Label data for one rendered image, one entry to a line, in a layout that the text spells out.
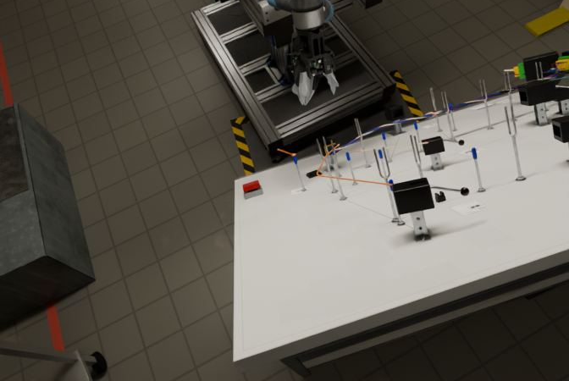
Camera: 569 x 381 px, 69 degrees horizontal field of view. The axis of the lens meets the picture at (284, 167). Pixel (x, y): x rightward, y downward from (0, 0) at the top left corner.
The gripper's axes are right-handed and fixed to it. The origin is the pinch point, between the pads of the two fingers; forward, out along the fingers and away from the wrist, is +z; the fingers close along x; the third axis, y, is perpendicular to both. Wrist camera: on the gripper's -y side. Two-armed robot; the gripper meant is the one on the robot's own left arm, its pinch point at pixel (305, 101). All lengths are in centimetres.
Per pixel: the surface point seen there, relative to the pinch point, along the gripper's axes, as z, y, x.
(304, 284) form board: 28, 62, 39
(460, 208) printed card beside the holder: 17, 37, 56
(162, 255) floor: 88, -34, -106
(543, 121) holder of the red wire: 2, -12, 64
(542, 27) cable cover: -59, -222, 47
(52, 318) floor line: 121, 9, -141
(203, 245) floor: 82, -47, -88
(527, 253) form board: 18, 53, 67
